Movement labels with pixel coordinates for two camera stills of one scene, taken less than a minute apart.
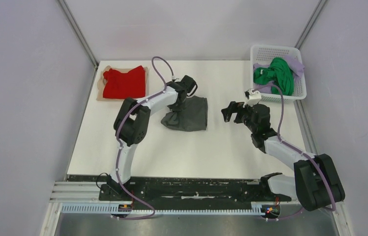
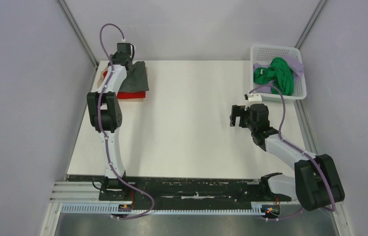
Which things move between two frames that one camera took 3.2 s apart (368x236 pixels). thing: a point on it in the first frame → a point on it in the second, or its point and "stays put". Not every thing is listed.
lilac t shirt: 295,65 stays put
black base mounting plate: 191,190 stays put
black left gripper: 176,108 → 130,59
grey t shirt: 192,117 → 137,81
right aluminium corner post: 320,4 stays put
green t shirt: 279,73 stays put
